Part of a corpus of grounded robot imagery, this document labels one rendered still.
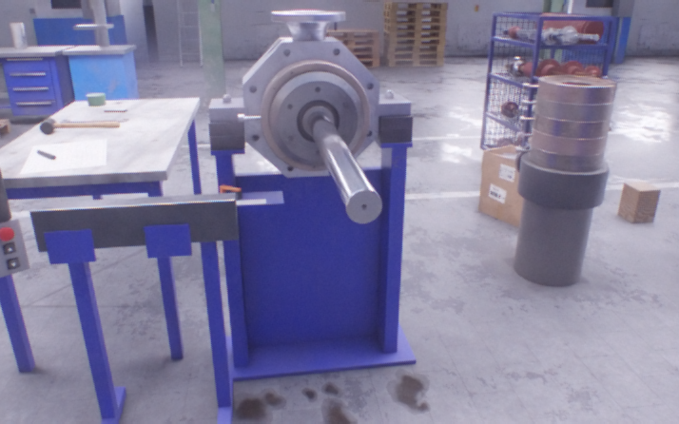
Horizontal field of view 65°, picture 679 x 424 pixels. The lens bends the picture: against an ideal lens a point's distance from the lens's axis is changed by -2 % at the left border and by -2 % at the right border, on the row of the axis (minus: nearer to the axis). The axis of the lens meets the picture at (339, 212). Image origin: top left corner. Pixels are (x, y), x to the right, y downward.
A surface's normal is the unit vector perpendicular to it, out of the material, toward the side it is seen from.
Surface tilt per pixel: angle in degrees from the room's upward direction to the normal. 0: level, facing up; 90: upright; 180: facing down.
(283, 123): 90
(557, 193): 90
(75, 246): 90
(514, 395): 0
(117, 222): 90
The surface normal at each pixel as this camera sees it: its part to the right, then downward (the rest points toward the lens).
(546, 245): -0.47, 0.33
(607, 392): 0.00, -0.93
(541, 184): -0.77, 0.24
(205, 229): 0.15, 0.37
